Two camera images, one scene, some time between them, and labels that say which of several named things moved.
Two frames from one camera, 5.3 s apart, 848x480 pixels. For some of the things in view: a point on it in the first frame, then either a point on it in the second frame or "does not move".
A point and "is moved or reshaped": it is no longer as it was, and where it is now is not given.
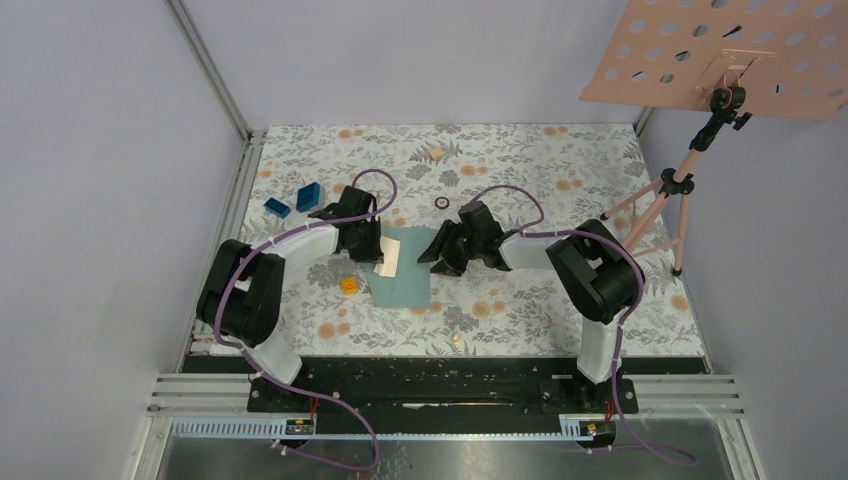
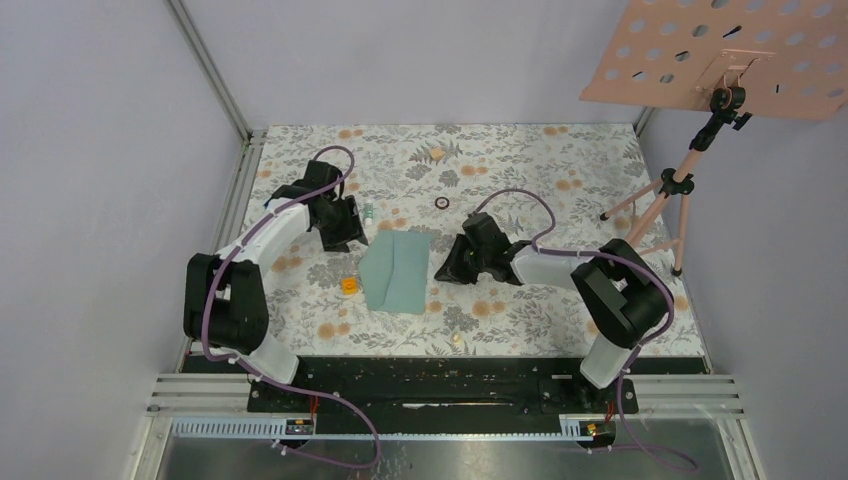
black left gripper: (374, 254) to (338, 242)
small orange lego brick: (349, 285) does not move
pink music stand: (734, 57) does not move
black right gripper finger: (434, 251) to (461, 265)
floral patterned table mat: (417, 178) does not move
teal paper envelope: (410, 286) is moved or reshaped
